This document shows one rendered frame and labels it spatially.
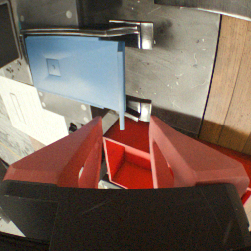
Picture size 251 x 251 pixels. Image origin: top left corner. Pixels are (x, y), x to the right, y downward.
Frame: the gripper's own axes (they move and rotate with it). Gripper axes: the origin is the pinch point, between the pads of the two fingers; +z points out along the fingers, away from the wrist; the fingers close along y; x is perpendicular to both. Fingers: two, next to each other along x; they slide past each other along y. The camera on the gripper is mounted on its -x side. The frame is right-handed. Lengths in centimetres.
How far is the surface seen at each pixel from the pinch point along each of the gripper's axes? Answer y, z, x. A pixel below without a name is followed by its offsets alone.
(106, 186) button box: 4.6, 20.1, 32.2
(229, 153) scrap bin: -14.9, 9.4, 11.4
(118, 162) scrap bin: 1.3, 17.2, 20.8
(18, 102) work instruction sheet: 30, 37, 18
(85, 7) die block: 3.9, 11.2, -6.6
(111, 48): 1.2, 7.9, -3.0
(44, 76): 10.0, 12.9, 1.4
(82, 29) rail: 4.0, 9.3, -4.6
